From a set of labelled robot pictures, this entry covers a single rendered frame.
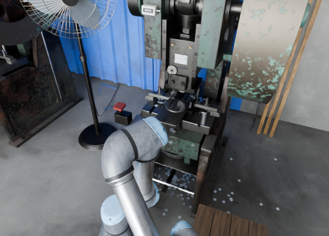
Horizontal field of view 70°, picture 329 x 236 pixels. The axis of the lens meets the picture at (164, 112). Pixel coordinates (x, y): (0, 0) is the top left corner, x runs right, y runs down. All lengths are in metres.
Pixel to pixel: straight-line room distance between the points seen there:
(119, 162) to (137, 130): 0.11
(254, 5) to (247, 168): 1.60
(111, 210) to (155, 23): 0.89
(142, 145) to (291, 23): 0.59
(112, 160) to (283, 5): 0.69
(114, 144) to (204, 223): 0.84
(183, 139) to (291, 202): 1.07
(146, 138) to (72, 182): 1.40
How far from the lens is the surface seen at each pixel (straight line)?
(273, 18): 0.84
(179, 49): 1.29
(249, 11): 0.84
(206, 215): 1.45
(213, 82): 1.60
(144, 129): 0.77
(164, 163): 1.70
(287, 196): 2.15
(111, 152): 0.74
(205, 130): 1.42
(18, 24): 2.15
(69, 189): 2.07
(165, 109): 1.38
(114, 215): 1.07
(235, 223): 1.46
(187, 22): 1.27
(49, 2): 1.70
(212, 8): 1.14
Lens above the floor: 1.59
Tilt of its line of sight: 37 degrees down
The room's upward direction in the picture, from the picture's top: 1 degrees clockwise
